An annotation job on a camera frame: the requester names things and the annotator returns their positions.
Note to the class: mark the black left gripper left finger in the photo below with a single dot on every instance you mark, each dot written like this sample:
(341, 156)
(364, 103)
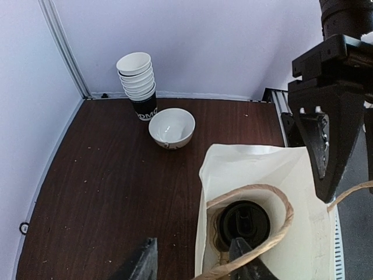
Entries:
(142, 263)

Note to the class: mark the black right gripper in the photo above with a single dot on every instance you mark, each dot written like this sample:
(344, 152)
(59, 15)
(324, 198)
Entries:
(334, 78)

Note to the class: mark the cream paper bag with handles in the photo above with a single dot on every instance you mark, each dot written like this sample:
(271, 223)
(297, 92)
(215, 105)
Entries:
(302, 227)

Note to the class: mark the black plastic cup lid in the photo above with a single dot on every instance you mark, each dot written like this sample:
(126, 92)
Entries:
(244, 219)

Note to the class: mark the stack of paper cups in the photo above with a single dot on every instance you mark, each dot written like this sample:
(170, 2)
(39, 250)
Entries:
(136, 74)

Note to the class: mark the brown pulp cup carrier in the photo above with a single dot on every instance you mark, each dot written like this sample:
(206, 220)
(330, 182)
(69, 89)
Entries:
(212, 225)

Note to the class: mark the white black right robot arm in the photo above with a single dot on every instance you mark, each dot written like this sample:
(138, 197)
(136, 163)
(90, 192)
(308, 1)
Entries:
(350, 18)

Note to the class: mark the white round ceramic bowl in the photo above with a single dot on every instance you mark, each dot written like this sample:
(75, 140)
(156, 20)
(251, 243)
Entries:
(172, 128)

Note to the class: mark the small round black wall fixture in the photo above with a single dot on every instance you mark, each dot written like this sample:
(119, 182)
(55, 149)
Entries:
(24, 226)

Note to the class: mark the right aluminium frame post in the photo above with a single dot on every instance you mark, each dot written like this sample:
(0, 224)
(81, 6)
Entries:
(55, 26)

